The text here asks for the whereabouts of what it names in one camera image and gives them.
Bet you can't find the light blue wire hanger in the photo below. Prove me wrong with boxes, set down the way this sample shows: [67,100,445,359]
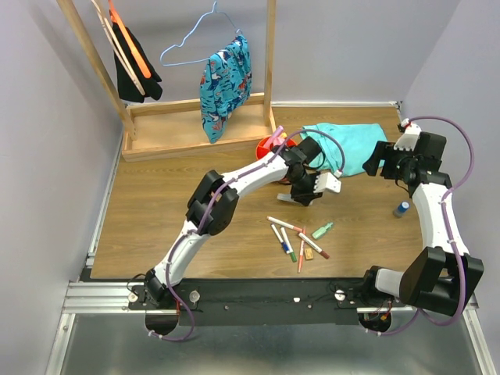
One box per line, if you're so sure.
[159,1,242,66]

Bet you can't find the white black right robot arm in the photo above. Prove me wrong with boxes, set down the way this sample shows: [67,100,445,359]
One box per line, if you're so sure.
[359,126,484,316]

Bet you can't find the small tan eraser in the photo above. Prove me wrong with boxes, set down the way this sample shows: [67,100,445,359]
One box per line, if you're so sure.
[305,248,314,260]

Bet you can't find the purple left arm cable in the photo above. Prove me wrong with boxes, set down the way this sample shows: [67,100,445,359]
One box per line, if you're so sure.
[147,129,345,342]

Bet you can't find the white marker red cap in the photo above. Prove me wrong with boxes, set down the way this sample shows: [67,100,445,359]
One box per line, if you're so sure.
[266,216,304,233]

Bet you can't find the blue capped grey bottle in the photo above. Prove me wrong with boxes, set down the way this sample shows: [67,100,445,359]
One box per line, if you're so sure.
[393,201,410,218]

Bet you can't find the blue patterned hanging shirt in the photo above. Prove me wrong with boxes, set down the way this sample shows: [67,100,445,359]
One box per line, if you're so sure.
[199,34,252,144]

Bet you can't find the green grey highlighter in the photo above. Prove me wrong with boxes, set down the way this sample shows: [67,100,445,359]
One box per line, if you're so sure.
[277,193,293,202]

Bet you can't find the orange round divided organizer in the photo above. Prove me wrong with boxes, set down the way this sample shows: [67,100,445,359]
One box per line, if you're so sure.
[255,137,286,160]

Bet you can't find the teal folded t-shirt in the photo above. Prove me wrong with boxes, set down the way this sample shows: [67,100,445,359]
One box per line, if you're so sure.
[300,123,388,177]

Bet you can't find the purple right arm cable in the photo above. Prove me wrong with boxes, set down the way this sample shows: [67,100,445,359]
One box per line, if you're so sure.
[365,116,475,339]

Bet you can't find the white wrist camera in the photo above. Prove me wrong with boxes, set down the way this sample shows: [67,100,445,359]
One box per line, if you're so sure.
[393,118,422,152]
[313,172,341,194]

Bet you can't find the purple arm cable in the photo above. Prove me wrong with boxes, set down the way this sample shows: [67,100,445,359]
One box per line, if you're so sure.
[147,129,345,342]
[365,116,475,339]

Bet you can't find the light wooden hanger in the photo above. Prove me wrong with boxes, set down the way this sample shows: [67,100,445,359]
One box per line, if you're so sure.
[91,0,145,95]

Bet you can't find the black hanging garment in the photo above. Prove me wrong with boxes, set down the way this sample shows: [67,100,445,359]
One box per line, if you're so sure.
[112,22,163,104]

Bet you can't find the orange pen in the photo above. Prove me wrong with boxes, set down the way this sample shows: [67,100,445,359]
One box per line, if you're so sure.
[298,227,306,273]

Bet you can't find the white marker maroon cap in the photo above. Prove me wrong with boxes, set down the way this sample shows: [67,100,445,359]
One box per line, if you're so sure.
[298,232,330,259]

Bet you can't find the orange plastic hanger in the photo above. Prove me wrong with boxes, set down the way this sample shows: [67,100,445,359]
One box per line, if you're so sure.
[108,0,152,78]

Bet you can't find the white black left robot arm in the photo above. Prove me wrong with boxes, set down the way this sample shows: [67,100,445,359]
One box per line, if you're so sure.
[145,137,323,309]

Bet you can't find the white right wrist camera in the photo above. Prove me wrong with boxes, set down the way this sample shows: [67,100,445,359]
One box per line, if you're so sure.
[393,118,422,152]

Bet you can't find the wooden clothes rack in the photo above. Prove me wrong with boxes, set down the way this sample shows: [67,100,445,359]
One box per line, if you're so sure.
[58,1,277,162]

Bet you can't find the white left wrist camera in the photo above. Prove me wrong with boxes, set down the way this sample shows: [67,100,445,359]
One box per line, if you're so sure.
[313,172,341,194]

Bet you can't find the small green bottle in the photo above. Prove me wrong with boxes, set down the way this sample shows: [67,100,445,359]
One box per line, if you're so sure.
[312,222,334,240]

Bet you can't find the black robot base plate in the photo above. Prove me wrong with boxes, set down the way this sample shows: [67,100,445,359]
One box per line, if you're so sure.
[128,277,403,327]

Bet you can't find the white marker green cap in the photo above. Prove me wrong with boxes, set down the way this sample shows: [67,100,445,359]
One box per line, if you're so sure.
[280,227,297,263]

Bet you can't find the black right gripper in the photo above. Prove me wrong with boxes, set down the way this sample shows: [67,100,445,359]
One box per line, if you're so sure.
[362,141,417,180]

